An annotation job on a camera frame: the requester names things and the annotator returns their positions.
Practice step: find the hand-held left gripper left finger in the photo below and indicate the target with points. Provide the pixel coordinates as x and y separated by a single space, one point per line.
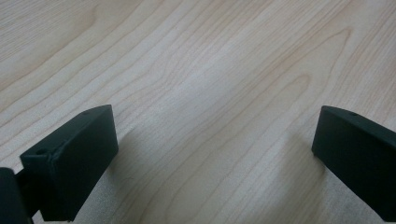
73 161

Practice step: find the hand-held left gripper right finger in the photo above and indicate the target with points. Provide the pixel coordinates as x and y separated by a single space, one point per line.
358 149

